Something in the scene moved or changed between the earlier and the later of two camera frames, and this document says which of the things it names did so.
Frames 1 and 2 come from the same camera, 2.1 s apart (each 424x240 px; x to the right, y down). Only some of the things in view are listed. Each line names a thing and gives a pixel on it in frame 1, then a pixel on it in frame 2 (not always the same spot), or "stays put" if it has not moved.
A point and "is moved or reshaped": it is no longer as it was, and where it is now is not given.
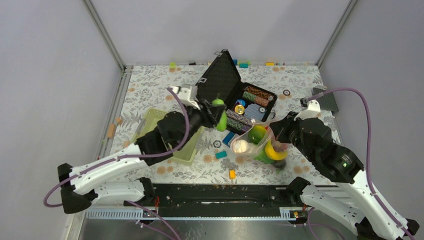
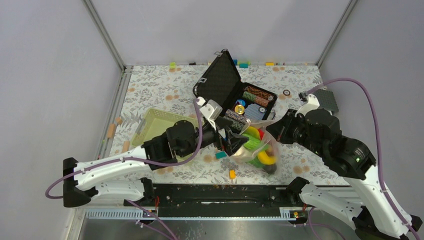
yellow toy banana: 273,154 → 264,158
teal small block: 221,154 stays put
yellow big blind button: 239,109 stays put
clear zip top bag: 260,143 is moved or reshaped
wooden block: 111,130 stays put
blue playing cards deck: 255,111 stays put
